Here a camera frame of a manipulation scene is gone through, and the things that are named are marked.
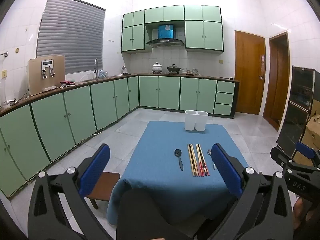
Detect metal spoon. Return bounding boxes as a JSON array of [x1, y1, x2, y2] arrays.
[[207, 149, 216, 171]]

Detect plain bamboo chopstick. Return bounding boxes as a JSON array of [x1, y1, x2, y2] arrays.
[[187, 144, 195, 176], [191, 144, 199, 176]]

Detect person's dark pants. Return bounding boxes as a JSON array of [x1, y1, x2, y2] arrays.
[[116, 187, 215, 240]]

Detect dark brown chopstick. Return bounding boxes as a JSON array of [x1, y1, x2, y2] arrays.
[[189, 144, 197, 176], [192, 144, 201, 176]]

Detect black plastic spoon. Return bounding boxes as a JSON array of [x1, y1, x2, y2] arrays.
[[174, 149, 184, 171]]

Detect brown wooden stool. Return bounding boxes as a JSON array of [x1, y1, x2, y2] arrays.
[[84, 171, 121, 210]]

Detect brown kitchen countertop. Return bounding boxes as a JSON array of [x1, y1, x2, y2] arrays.
[[0, 73, 240, 117]]

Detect grey window blind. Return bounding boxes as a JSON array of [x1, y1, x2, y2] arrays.
[[36, 0, 106, 75]]

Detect black glass cabinet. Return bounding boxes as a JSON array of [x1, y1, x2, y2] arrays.
[[276, 65, 320, 165]]

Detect pink-ended bamboo chopstick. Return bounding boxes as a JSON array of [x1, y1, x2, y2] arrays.
[[199, 144, 210, 176], [196, 144, 203, 176], [198, 144, 207, 176], [197, 144, 205, 176]]

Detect green wall cabinets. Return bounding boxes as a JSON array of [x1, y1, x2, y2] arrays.
[[121, 5, 224, 54]]

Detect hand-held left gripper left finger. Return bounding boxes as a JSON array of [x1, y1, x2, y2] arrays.
[[27, 144, 117, 240]]

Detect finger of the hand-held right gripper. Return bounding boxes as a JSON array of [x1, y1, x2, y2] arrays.
[[270, 146, 294, 168], [294, 141, 320, 167]]

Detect green base cabinets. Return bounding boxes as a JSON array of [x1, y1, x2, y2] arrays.
[[0, 75, 240, 198]]

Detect cardboard box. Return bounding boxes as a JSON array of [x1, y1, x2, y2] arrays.
[[292, 114, 320, 167]]

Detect tan water dispenser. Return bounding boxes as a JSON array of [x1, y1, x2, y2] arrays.
[[27, 55, 66, 96]]

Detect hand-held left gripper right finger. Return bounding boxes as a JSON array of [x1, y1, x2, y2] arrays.
[[199, 143, 302, 240]]

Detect range hood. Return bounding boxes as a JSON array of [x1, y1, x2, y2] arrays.
[[146, 24, 185, 48]]

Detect wooden door in doorway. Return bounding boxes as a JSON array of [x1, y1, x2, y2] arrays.
[[262, 31, 290, 132]]

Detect person's right hand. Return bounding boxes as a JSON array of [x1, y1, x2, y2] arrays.
[[294, 196, 320, 233]]

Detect closed wooden door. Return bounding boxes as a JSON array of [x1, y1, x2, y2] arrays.
[[234, 30, 266, 115]]

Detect blue tablecloth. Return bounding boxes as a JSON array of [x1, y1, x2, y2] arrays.
[[106, 121, 250, 225]]

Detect white two-compartment utensil holder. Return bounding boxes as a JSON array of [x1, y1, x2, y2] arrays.
[[184, 110, 209, 132]]

